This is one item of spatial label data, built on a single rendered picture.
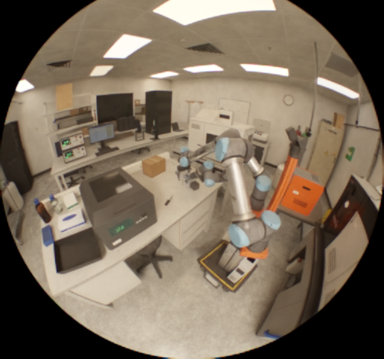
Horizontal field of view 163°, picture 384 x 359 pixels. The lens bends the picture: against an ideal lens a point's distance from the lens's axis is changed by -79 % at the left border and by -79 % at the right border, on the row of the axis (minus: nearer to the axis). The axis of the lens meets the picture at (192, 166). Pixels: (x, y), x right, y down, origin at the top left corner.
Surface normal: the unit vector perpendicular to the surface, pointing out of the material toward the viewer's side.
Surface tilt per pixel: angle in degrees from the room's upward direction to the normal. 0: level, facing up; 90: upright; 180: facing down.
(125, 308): 0
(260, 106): 90
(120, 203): 51
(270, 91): 90
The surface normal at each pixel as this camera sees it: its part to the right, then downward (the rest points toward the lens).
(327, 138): -0.64, 0.32
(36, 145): 0.77, 0.33
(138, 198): 0.63, -0.30
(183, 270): 0.06, -0.89
